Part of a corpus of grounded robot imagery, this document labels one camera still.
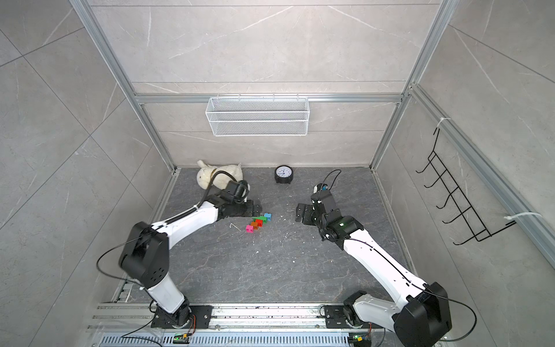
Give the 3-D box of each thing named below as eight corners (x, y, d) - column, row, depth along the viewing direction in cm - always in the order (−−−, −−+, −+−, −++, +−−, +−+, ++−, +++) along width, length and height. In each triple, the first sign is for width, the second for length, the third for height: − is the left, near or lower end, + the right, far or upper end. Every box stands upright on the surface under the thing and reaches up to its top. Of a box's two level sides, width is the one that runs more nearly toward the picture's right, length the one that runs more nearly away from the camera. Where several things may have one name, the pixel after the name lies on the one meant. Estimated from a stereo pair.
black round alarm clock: (274, 184, 115) (274, 179, 112) (275, 169, 122) (275, 165, 119) (293, 183, 115) (293, 179, 112) (292, 169, 122) (292, 165, 119)
